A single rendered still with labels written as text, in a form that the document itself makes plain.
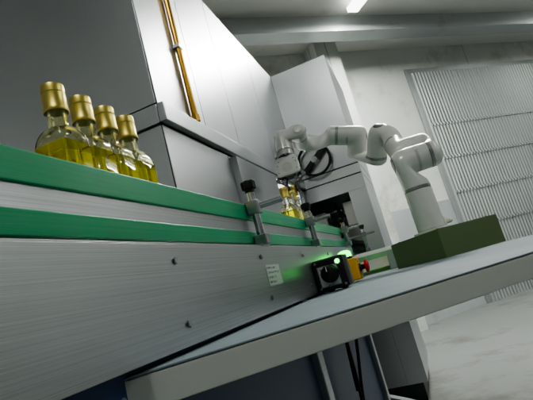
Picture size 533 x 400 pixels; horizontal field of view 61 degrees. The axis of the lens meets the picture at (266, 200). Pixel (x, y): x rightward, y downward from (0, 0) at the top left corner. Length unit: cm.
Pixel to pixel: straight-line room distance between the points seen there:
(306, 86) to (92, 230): 260
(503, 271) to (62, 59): 141
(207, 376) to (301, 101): 259
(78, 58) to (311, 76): 173
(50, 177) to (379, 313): 38
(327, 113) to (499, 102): 454
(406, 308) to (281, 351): 17
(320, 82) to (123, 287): 261
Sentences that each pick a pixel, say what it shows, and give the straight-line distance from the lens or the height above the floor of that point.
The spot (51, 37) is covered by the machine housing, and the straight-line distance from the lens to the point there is 173.
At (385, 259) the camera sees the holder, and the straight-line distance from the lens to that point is 192.
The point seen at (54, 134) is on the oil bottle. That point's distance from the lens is 70.
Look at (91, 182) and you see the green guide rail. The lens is 50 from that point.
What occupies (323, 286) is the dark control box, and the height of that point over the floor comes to 77.
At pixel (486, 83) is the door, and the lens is 719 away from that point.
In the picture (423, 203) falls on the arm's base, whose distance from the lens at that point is 164.
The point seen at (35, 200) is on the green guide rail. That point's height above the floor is 92.
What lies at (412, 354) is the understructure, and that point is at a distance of 279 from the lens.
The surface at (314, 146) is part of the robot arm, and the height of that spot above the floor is 137.
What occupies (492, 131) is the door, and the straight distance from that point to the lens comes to 685.
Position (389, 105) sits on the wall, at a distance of 601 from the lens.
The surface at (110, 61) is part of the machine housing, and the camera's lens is 153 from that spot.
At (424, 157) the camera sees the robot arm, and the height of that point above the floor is 109.
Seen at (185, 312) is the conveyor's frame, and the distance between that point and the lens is 55.
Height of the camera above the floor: 79
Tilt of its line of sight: 11 degrees up
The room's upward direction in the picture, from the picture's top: 15 degrees counter-clockwise
